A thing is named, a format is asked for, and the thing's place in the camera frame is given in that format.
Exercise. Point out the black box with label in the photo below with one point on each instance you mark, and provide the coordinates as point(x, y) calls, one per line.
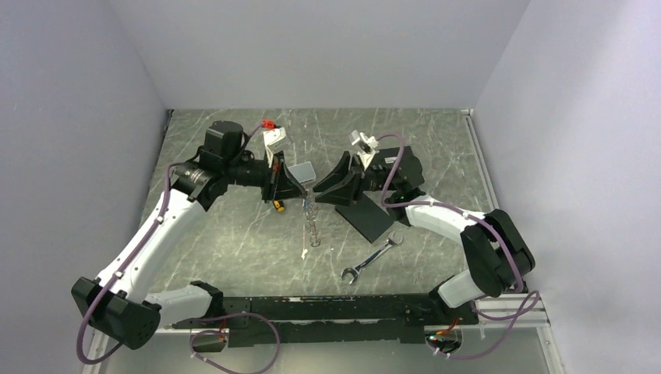
point(409, 168)

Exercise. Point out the silver combination wrench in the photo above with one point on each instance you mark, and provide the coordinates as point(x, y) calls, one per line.
point(395, 238)

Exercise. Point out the aluminium frame rail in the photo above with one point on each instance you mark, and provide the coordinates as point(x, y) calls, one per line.
point(510, 311)

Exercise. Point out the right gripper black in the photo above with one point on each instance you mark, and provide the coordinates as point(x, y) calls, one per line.
point(347, 192)

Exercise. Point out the black rectangular pad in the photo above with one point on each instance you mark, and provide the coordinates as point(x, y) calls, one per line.
point(367, 218)

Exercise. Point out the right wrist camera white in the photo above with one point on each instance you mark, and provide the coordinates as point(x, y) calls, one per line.
point(366, 147)

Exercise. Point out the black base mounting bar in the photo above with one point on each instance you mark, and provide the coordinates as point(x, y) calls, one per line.
point(406, 318)

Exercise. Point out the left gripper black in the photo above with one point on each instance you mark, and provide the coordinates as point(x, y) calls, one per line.
point(277, 179)

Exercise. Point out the yellow black screwdriver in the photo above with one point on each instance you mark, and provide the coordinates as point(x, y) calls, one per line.
point(279, 206)

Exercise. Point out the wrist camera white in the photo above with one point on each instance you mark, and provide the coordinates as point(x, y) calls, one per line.
point(275, 139)
point(366, 147)

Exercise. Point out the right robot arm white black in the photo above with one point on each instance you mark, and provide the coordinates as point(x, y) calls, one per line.
point(495, 252)

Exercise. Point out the small white grey box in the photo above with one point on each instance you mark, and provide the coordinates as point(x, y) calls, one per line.
point(304, 173)

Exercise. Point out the bunch of steel keyrings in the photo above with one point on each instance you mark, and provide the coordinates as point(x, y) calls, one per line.
point(311, 218)

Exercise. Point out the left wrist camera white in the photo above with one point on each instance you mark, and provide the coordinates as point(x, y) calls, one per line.
point(275, 139)

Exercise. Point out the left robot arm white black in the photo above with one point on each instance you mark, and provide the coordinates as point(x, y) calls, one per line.
point(155, 248)

